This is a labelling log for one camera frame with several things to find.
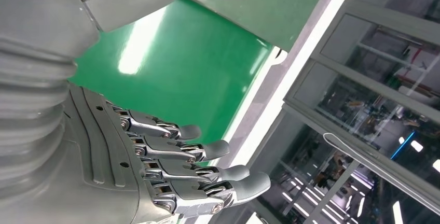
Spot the green conveyor belt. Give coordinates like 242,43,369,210
68,0,287,166

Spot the grey framed glass partition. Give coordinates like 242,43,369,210
210,0,440,224

